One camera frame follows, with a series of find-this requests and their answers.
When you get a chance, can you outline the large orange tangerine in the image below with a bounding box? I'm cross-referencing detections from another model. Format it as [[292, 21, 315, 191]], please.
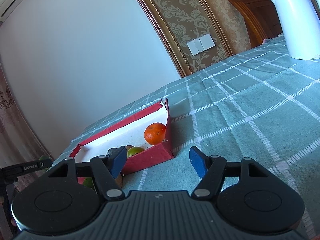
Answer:
[[144, 122, 166, 145]]

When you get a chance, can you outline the green fruit piece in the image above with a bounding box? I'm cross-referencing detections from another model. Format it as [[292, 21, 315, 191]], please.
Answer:
[[82, 177, 95, 191]]

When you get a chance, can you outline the small brown longan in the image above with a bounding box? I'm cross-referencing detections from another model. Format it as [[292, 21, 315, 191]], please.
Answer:
[[125, 145, 133, 151]]

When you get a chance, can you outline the yellow green round fruit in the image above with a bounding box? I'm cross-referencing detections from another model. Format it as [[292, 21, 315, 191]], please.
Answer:
[[127, 146, 144, 158]]

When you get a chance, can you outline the patterned brown curtain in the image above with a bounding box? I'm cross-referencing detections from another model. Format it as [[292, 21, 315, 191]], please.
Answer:
[[0, 64, 51, 193]]

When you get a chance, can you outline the green lime wedge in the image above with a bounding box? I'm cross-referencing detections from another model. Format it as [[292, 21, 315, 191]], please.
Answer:
[[39, 155, 53, 171]]

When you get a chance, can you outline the red shallow cardboard box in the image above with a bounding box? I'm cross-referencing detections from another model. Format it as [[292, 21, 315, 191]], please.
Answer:
[[68, 99, 176, 175]]

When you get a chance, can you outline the green plaid tablecloth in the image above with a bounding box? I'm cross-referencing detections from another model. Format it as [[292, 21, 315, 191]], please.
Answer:
[[62, 37, 319, 239]]

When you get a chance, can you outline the brown wooden headboard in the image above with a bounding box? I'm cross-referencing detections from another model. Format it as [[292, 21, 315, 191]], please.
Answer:
[[227, 0, 283, 48]]

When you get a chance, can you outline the gold framed wallpaper panel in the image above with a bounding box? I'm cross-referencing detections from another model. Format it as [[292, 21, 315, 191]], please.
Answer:
[[137, 0, 233, 77]]

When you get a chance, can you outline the white electric kettle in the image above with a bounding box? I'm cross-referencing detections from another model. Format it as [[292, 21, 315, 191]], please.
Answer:
[[271, 0, 319, 60]]

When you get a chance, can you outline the white wall switch panel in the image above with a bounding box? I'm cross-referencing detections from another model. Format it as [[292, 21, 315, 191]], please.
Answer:
[[187, 34, 216, 56]]

